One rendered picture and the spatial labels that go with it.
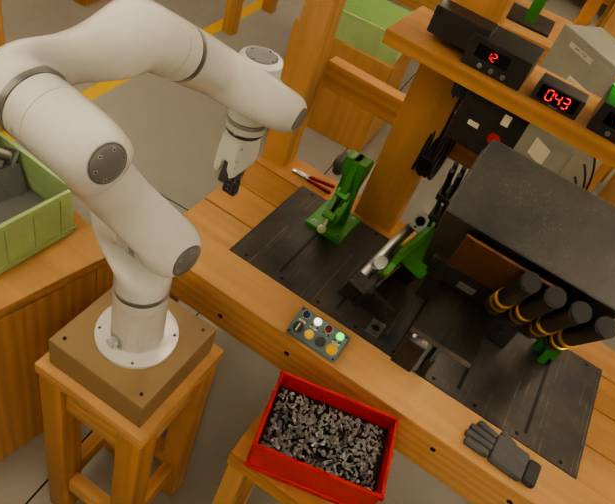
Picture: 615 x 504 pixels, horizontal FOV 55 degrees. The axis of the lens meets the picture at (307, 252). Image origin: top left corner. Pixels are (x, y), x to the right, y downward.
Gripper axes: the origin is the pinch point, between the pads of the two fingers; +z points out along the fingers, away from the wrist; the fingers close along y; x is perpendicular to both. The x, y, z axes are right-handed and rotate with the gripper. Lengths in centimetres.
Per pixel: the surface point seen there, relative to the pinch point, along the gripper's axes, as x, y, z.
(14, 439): -40, 33, 122
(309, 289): 20, -23, 40
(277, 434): 37, 19, 42
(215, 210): -19, -31, 42
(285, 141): -18, -66, 31
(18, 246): -48, 17, 44
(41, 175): -60, -1, 37
